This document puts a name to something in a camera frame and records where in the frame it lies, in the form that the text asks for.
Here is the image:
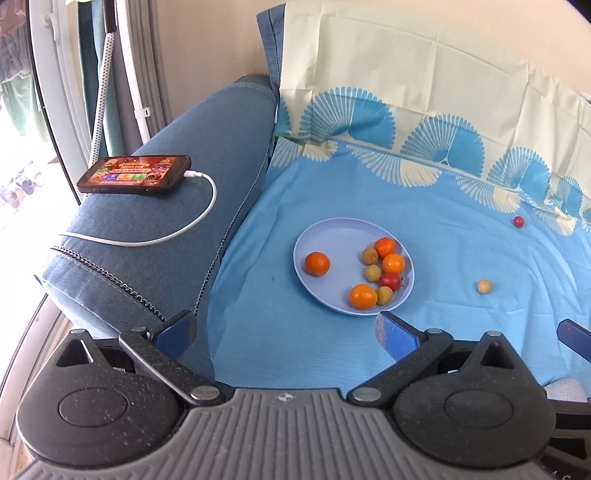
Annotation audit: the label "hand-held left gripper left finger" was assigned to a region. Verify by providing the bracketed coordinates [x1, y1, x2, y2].
[54, 309, 223, 407]

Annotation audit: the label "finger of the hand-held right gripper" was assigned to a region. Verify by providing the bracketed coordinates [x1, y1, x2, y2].
[556, 318, 591, 359]

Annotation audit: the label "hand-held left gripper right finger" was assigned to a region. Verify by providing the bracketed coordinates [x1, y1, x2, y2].
[346, 311, 519, 408]

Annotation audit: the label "light blue plate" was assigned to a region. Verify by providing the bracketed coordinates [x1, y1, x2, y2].
[293, 218, 416, 317]

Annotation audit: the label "grey fleece blanket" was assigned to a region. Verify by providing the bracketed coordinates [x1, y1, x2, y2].
[544, 377, 585, 403]

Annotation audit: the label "blue fan-print cloth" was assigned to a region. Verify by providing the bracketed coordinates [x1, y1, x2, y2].
[178, 0, 591, 388]

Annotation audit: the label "black smartphone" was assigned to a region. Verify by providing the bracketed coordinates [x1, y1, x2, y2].
[76, 154, 192, 197]

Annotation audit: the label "blue denim sofa armrest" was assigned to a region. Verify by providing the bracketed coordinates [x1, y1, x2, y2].
[32, 9, 282, 370]

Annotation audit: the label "row of shoes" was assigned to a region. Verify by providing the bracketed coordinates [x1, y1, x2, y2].
[0, 161, 45, 211]

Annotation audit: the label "white steamer pole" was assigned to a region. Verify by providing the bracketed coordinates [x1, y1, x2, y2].
[115, 0, 152, 142]

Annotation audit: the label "grey curtain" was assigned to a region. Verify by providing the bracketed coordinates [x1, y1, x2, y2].
[76, 0, 171, 158]

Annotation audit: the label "hanging clothes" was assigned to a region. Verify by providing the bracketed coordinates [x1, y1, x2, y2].
[0, 0, 40, 139]

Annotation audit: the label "white charging cable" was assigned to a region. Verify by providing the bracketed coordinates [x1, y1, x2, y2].
[58, 170, 219, 247]

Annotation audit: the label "patterned steamer hose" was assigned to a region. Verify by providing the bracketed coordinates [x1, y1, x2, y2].
[90, 32, 116, 165]

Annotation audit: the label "white window frame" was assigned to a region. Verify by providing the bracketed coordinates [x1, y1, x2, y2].
[28, 0, 93, 168]

